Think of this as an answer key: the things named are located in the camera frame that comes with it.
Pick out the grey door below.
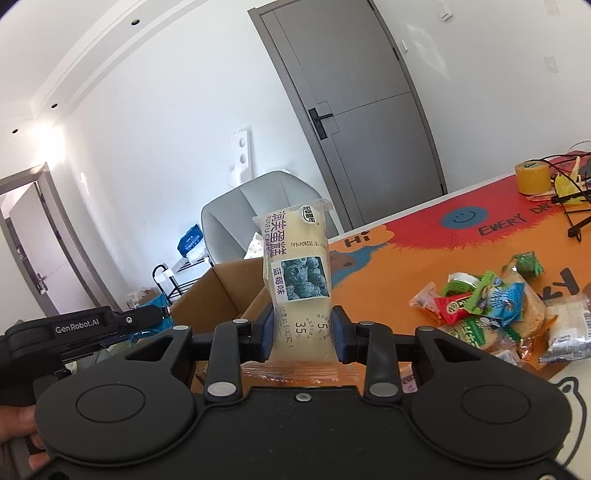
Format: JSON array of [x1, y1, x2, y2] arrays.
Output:
[[249, 0, 448, 230]]

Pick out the black metal shoe rack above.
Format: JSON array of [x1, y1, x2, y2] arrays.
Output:
[[152, 255, 211, 305]]

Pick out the person's left hand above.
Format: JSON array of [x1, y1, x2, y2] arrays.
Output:
[[1, 405, 50, 479]]

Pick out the white sandwich cake packet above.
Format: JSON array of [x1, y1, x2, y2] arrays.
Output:
[[539, 293, 590, 364]]

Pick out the blue snack packet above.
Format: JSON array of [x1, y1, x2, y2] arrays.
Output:
[[466, 271, 524, 328]]

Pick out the red snack packet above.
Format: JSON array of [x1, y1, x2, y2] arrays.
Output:
[[409, 282, 475, 326]]

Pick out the open side door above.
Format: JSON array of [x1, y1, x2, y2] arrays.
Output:
[[1, 164, 119, 316]]

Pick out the black door handle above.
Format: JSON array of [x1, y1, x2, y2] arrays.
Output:
[[308, 108, 334, 140]]

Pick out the blueberry cake snack packet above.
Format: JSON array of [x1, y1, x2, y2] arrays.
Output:
[[242, 199, 360, 387]]

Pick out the white dotted cushion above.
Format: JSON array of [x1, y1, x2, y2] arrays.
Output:
[[243, 232, 264, 260]]

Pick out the white board with holes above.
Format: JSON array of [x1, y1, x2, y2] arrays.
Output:
[[226, 128, 252, 188]]

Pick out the brown cardboard box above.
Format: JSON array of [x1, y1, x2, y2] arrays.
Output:
[[172, 258, 271, 404]]

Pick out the small green snack packet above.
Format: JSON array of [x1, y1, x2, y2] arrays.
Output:
[[511, 251, 544, 279]]

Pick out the green and silver snack packet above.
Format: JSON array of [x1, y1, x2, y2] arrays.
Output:
[[441, 272, 481, 297]]

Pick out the blue and white bag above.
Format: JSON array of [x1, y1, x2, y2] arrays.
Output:
[[177, 224, 204, 258]]

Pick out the yellow tape roll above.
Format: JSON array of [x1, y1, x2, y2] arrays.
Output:
[[515, 160, 551, 196]]

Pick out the grey upholstered chair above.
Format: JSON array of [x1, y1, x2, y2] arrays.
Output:
[[201, 171, 322, 265]]

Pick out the yellow plastic clip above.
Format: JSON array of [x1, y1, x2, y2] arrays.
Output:
[[554, 156, 583, 198]]

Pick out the colourful cartoon table mat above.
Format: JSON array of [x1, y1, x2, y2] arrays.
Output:
[[329, 175, 590, 479]]

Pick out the black cables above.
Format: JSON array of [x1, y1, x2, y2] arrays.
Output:
[[526, 154, 591, 241]]

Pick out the bread in clear wrapper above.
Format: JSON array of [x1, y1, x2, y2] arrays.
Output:
[[501, 266, 547, 338]]

